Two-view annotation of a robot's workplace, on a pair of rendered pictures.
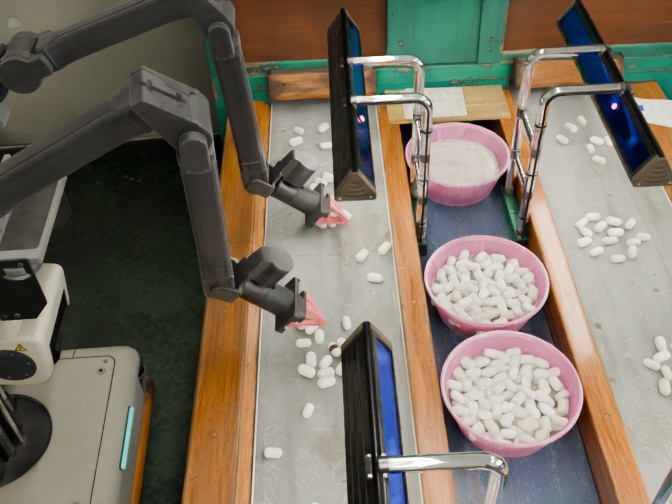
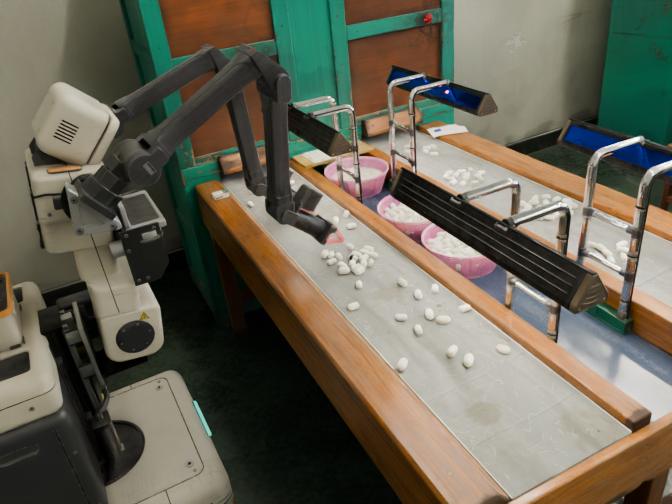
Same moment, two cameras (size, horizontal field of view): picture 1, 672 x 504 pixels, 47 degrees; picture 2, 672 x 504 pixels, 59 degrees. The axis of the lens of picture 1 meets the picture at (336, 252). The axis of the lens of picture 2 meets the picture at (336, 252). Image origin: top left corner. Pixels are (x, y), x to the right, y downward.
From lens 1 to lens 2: 0.89 m
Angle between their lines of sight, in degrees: 24
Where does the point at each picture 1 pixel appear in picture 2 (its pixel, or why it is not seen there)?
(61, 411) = (142, 419)
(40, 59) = (124, 109)
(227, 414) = (312, 298)
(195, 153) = (285, 86)
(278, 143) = (241, 195)
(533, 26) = (366, 99)
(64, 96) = (31, 255)
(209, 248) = (281, 178)
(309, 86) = not seen: hidden behind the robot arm
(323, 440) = (378, 293)
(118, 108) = (241, 61)
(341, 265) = not seen: hidden behind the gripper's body
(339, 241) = not seen: hidden behind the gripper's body
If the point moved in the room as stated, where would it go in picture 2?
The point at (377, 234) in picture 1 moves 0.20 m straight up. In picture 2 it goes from (336, 212) to (330, 160)
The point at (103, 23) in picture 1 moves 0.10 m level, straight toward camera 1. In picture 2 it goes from (161, 81) to (179, 84)
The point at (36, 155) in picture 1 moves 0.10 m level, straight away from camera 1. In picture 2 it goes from (191, 104) to (164, 100)
